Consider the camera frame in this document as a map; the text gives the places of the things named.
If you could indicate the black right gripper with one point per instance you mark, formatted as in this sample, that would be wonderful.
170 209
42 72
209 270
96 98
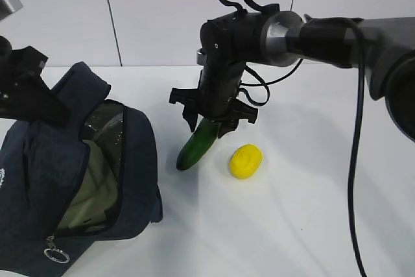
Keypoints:
229 43

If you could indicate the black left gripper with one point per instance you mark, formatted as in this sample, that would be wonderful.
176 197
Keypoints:
24 94

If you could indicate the green cucumber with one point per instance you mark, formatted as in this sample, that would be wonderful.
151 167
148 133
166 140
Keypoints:
198 144

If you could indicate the yellow lemon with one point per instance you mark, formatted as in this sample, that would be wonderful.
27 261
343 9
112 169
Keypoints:
245 161

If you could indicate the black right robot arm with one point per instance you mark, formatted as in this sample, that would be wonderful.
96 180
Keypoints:
382 48

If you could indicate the dark blue lunch bag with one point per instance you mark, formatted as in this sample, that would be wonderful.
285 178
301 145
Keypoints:
43 166

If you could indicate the green lid glass container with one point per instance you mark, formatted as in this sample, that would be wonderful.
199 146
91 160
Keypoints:
96 196

